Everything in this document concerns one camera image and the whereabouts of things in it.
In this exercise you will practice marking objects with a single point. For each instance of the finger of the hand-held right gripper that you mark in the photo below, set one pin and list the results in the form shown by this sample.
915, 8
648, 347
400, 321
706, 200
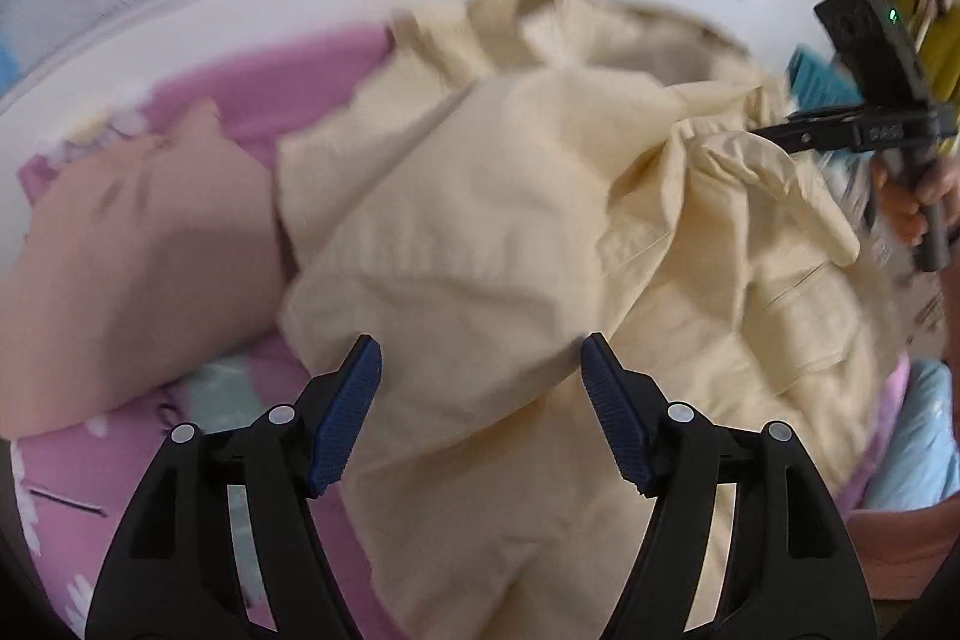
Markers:
806, 129

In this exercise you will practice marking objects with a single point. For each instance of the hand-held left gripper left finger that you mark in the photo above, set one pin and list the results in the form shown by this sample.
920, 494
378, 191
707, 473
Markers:
345, 415

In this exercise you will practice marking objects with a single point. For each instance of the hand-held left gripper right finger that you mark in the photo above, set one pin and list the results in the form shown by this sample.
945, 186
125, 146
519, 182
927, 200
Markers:
619, 415

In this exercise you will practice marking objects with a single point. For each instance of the cream jacket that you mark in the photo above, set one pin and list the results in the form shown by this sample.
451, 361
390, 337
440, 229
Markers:
487, 197

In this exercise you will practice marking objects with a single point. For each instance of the person's right hand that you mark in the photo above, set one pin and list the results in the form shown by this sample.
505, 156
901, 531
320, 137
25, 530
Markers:
911, 212

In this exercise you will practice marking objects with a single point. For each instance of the teal plastic basket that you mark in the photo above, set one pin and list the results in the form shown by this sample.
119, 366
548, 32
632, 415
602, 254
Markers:
814, 78

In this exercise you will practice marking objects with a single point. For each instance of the yellow hanging garment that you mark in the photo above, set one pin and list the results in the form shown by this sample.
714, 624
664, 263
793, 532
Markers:
945, 63

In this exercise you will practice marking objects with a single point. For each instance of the pink flower print bedsheet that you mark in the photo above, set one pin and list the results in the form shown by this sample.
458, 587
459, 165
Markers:
67, 512

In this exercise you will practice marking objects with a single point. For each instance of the light blue cloth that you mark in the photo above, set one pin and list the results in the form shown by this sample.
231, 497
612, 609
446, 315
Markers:
915, 437

